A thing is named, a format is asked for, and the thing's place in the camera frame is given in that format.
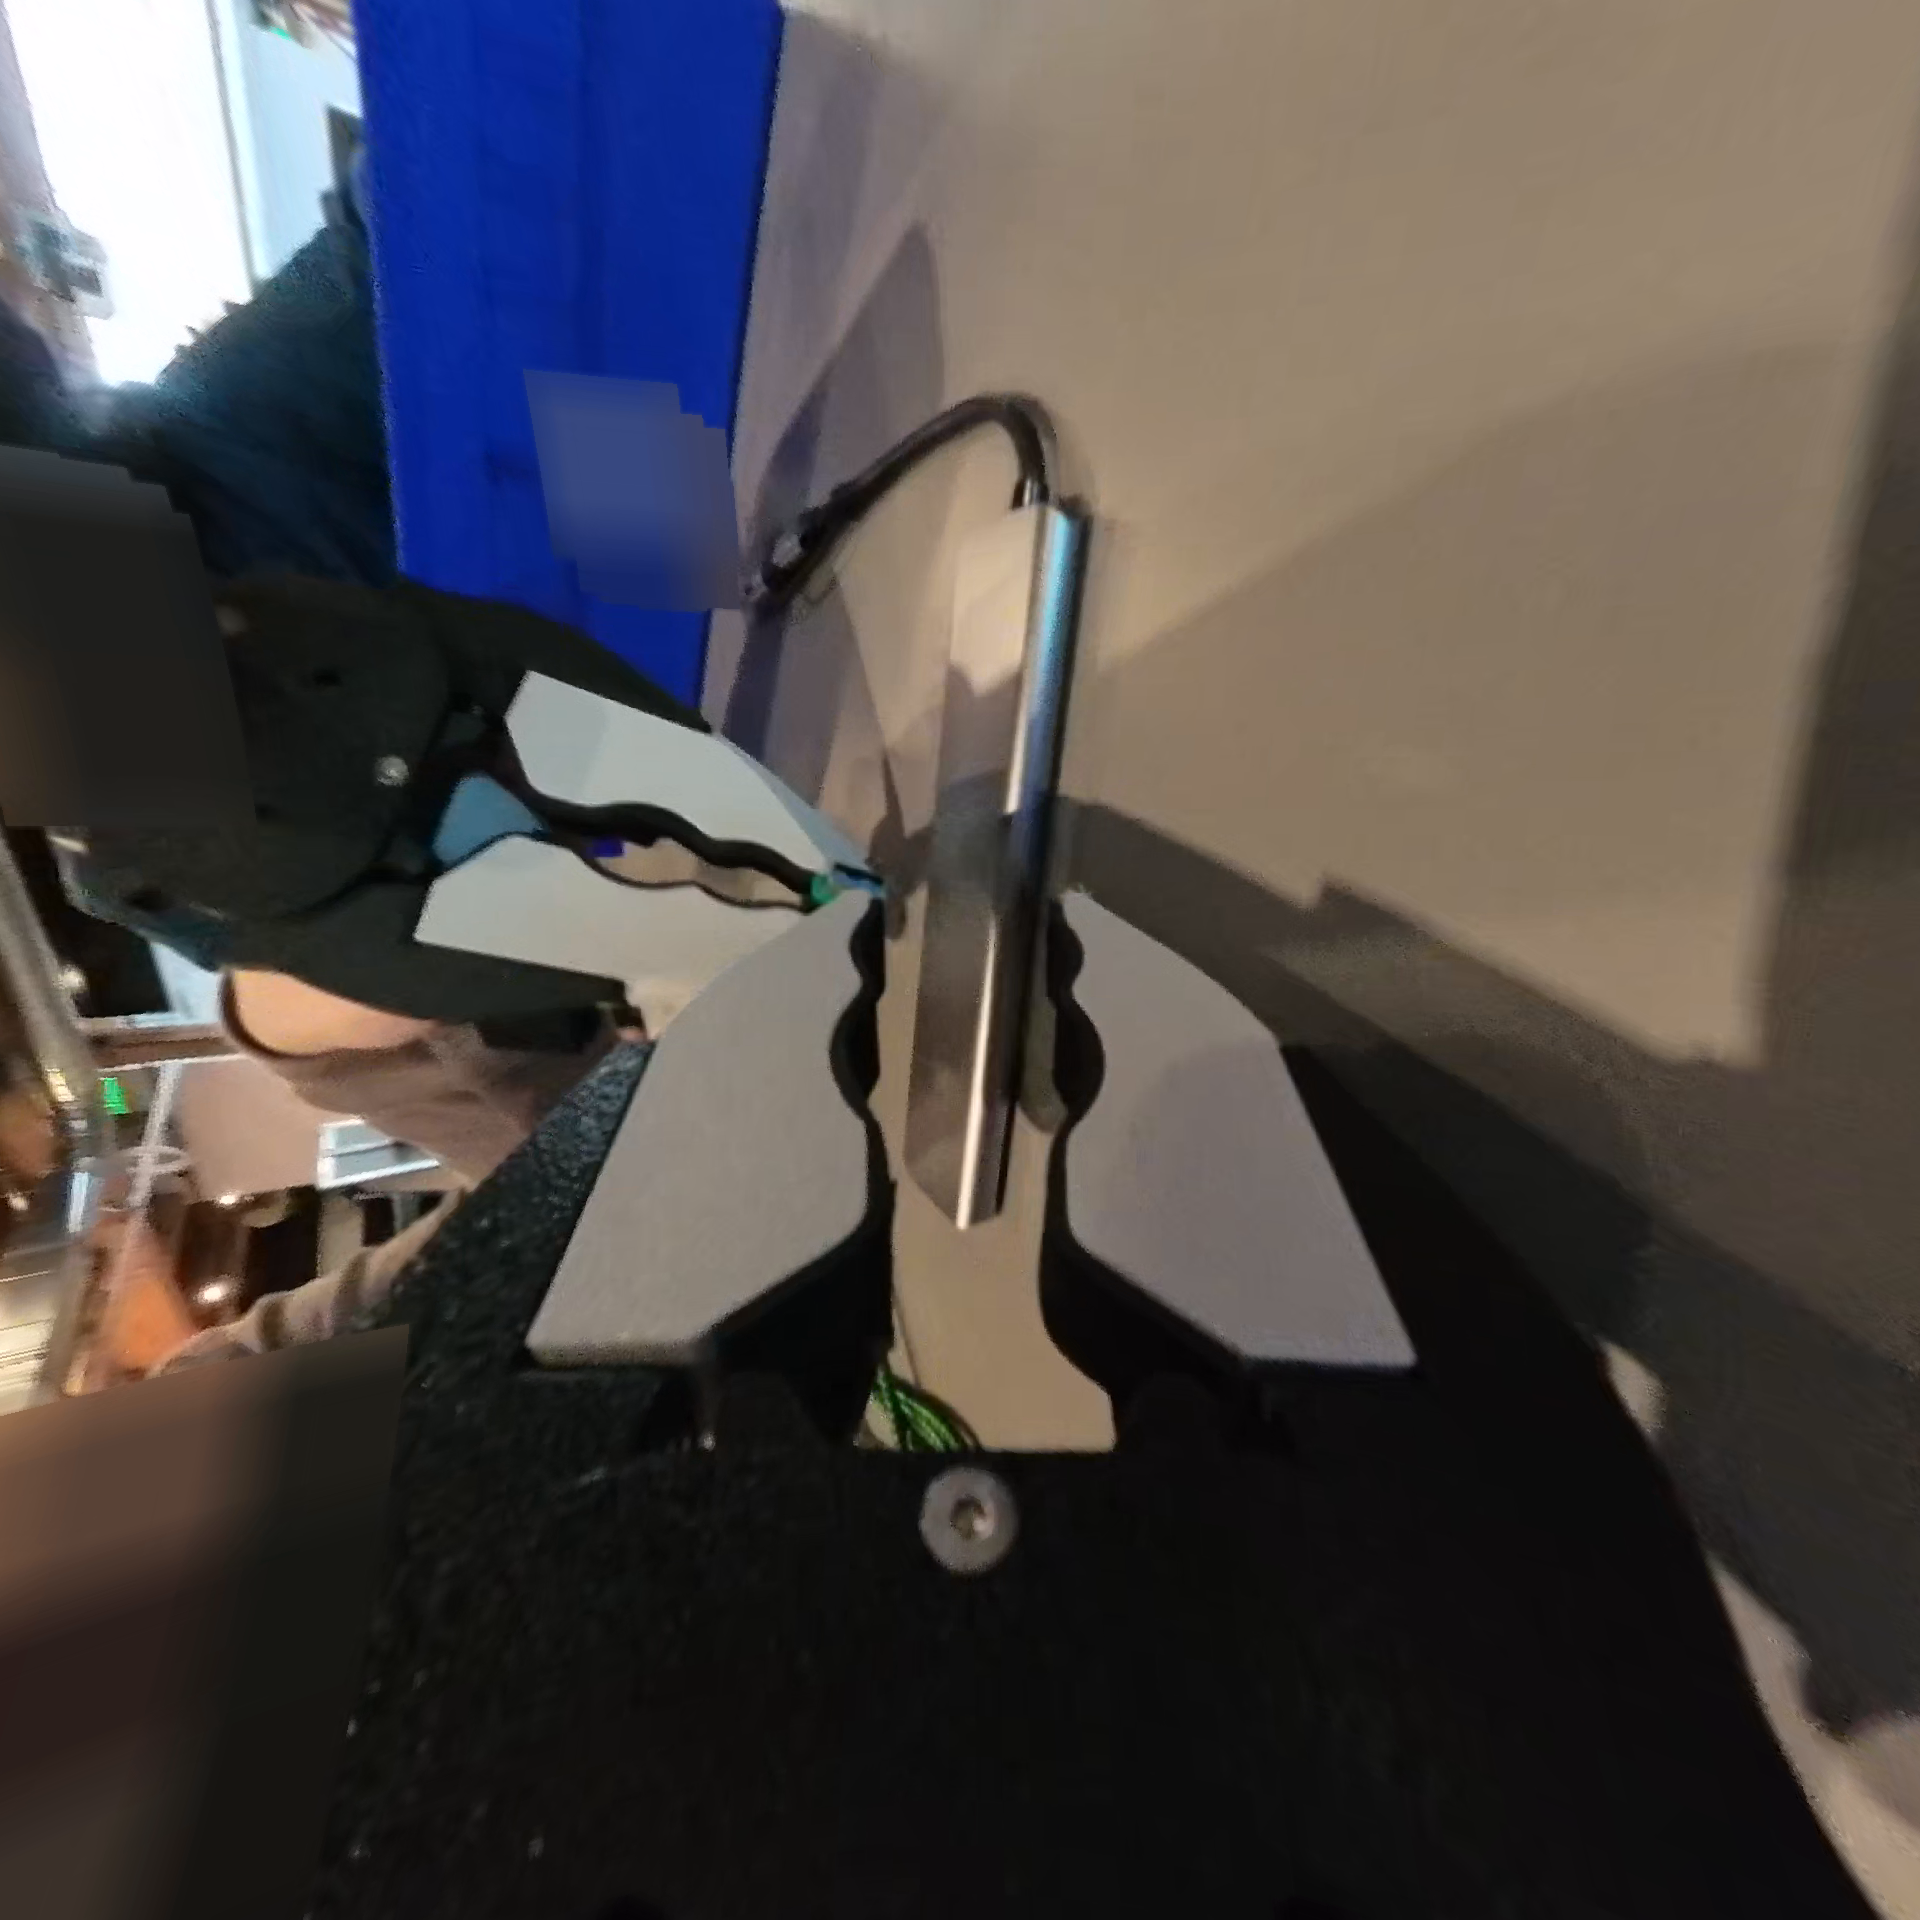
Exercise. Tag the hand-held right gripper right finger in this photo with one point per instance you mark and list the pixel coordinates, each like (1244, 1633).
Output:
(1231, 1184)

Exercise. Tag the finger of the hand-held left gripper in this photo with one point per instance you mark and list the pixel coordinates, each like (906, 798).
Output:
(570, 922)
(646, 758)

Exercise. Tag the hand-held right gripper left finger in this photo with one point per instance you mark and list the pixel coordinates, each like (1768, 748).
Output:
(705, 1170)

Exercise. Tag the grey usb hub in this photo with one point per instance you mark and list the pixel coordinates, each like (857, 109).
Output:
(990, 902)

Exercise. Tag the person's left forearm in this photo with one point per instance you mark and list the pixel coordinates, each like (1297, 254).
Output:
(434, 1110)

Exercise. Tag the person's left hand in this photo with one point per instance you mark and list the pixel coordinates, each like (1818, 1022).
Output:
(300, 1036)

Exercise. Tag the blue plastic storage bin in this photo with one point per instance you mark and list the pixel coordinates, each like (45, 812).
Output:
(570, 225)

